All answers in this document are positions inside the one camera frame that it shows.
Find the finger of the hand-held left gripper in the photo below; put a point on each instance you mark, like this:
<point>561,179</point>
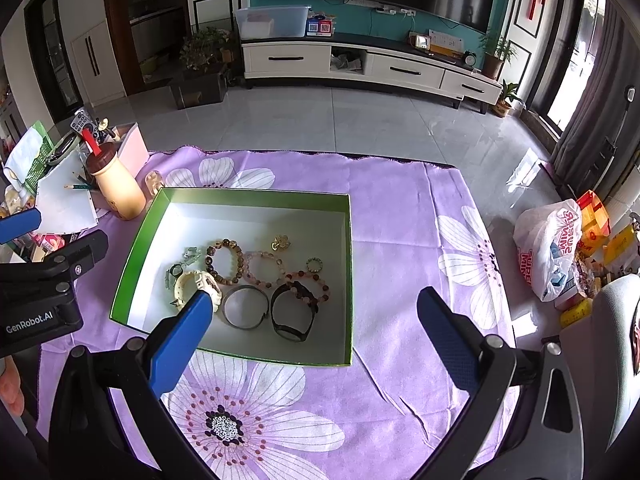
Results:
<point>20,225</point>
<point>75,257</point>

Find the small potted plant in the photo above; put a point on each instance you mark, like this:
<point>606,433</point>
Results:
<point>501,107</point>

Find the pink box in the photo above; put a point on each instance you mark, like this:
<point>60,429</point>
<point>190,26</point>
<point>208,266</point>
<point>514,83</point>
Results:
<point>131,150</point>

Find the purple floral tablecloth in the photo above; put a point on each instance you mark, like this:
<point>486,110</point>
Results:
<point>400,240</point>

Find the small white device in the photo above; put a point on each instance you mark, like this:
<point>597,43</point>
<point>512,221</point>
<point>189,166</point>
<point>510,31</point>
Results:
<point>420,41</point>

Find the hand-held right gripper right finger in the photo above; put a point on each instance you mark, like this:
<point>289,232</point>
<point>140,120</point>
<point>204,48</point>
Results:
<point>445,340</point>

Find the black alarm clock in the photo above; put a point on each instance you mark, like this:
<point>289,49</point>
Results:
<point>469,58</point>

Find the small glass bottle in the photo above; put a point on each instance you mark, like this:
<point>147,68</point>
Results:
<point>155,184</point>

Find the clear plastic storage bin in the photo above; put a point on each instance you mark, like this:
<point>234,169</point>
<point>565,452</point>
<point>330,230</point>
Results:
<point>272,22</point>

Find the silver bangle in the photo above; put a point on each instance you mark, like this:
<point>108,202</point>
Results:
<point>226,310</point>

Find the gold brooch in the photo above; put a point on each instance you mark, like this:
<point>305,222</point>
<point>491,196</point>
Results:
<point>281,244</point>

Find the beige bottle with red straw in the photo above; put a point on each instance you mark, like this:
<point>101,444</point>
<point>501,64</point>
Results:
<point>120,190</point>

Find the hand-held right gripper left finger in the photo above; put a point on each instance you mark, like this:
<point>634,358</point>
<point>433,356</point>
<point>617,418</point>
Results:
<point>182,340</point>

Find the white wristwatch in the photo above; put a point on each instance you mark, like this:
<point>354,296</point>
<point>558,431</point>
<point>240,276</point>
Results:
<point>187,280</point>

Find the person's left hand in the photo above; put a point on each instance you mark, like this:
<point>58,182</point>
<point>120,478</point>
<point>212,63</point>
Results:
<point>10,390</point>

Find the white desk calendar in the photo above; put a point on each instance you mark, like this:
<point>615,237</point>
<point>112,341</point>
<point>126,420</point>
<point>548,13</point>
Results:
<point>447,42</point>

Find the green white packet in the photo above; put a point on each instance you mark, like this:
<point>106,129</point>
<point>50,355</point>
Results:
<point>30,155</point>

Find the tall potted plant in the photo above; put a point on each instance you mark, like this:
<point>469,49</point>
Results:
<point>492,67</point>

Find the red yellow snack box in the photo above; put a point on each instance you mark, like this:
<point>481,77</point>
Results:
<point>595,217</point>

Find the green cardboard box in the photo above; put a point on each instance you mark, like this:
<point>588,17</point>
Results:
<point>300,320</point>

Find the white television cabinet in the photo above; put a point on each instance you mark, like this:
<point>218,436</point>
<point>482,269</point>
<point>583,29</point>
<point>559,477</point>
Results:
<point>300,60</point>

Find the black wristband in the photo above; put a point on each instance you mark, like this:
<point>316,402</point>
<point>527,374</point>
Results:
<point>276,315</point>

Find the white power strip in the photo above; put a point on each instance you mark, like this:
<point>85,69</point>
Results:
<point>397,10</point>

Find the white printed plastic bag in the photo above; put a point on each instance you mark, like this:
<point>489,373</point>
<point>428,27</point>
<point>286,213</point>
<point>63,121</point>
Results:
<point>545,250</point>

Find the dark stand with plants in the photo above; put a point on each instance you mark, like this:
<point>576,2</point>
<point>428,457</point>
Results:
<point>200,87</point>

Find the dark wooden display cabinet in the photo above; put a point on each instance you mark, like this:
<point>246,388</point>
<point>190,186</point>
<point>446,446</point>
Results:
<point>155,25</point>

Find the remote control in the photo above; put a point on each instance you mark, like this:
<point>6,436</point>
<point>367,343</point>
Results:
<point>81,122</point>

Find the white chair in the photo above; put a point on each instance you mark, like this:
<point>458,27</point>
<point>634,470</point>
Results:
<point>610,310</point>

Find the yellow snack packet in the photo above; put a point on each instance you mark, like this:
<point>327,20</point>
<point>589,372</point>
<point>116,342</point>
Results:
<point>622,247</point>

